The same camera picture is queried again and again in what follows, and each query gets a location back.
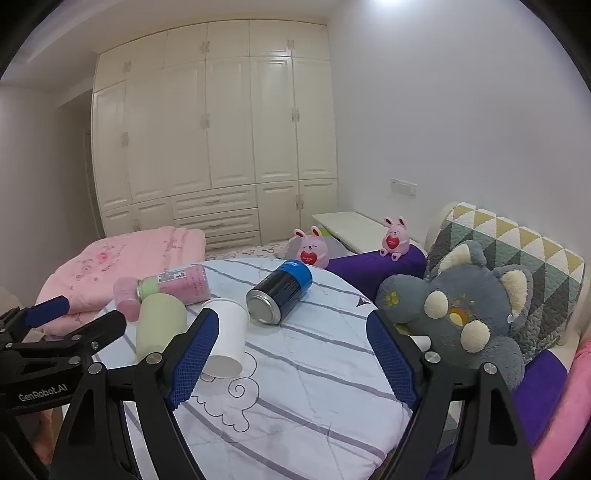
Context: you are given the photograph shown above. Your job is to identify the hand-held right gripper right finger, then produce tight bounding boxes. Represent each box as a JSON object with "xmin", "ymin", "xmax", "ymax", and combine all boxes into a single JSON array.
[{"xmin": 366, "ymin": 310, "xmax": 536, "ymax": 480}]

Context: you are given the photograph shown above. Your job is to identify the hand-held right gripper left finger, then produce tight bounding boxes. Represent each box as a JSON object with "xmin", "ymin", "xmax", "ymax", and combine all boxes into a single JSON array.
[{"xmin": 54, "ymin": 307, "xmax": 221, "ymax": 480}]

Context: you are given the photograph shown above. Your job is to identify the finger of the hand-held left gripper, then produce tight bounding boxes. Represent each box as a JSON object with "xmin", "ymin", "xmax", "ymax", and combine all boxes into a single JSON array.
[
  {"xmin": 0, "ymin": 295, "xmax": 71, "ymax": 344},
  {"xmin": 14, "ymin": 310, "xmax": 127, "ymax": 366}
]

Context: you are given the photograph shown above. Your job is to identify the white paper cup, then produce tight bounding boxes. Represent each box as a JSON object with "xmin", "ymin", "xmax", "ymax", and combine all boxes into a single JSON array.
[{"xmin": 201, "ymin": 298, "xmax": 250, "ymax": 379}]

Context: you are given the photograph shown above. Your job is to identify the light green cup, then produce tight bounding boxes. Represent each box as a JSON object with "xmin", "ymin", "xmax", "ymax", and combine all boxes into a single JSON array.
[{"xmin": 136, "ymin": 295, "xmax": 188, "ymax": 365}]

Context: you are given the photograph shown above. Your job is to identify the folded pink quilt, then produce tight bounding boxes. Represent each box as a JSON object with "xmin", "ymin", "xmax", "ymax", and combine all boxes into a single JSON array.
[{"xmin": 36, "ymin": 226, "xmax": 206, "ymax": 337}]

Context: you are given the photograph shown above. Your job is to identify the pink bottle with green band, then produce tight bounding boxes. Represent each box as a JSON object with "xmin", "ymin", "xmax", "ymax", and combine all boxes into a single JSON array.
[{"xmin": 113, "ymin": 264, "xmax": 212, "ymax": 322}]

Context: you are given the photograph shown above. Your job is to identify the grey plush toy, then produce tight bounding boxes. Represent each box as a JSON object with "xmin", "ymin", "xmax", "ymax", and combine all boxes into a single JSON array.
[{"xmin": 375, "ymin": 240, "xmax": 534, "ymax": 393}]

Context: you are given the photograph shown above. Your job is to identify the purple cushion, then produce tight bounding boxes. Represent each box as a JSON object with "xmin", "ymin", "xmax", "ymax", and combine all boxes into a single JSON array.
[{"xmin": 327, "ymin": 244, "xmax": 428, "ymax": 297}]

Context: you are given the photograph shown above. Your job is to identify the blue and black can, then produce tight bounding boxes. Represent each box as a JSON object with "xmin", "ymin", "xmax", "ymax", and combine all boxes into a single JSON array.
[{"xmin": 246, "ymin": 259, "xmax": 314, "ymax": 326}]

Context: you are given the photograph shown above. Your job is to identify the patterned bed sheet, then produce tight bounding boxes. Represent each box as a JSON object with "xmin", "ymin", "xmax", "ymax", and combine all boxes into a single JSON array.
[{"xmin": 205, "ymin": 240, "xmax": 297, "ymax": 262}]

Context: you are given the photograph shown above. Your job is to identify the pink bunny toy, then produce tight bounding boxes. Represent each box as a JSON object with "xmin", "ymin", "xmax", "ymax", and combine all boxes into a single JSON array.
[
  {"xmin": 379, "ymin": 216, "xmax": 411, "ymax": 263},
  {"xmin": 294, "ymin": 226, "xmax": 330, "ymax": 269}
]

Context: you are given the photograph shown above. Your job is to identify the white bedside table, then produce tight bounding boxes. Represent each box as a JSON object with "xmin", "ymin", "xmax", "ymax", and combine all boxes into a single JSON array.
[{"xmin": 311, "ymin": 211, "xmax": 422, "ymax": 256}]

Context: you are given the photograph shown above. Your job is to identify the purple blanket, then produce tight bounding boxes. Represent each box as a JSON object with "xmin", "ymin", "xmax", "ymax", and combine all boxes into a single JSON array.
[{"xmin": 512, "ymin": 348, "xmax": 579, "ymax": 446}]

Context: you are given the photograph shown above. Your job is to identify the triangle pattern quilted cover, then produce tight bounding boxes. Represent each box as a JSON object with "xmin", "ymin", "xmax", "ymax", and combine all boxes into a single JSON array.
[{"xmin": 425, "ymin": 202, "xmax": 586, "ymax": 365}]

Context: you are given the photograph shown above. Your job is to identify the pink cloth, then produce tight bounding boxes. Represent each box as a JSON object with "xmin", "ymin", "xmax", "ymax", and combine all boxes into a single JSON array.
[{"xmin": 530, "ymin": 339, "xmax": 591, "ymax": 480}]

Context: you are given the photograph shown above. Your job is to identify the cream wardrobe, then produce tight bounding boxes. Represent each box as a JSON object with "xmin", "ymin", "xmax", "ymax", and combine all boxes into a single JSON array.
[{"xmin": 91, "ymin": 19, "xmax": 341, "ymax": 253}]

